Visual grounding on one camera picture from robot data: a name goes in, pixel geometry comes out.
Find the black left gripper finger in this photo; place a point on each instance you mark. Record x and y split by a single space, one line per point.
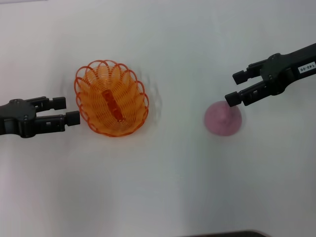
58 103
56 122

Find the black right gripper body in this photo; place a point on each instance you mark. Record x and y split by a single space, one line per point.
286 69

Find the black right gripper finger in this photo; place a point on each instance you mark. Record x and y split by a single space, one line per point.
251 95
240 76

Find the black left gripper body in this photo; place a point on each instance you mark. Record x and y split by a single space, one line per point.
14 118

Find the pink peach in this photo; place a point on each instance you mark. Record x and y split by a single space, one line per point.
222 122

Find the orange woven plastic basket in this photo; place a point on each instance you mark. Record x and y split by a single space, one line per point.
111 103

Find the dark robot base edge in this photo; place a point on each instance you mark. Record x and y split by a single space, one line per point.
229 234

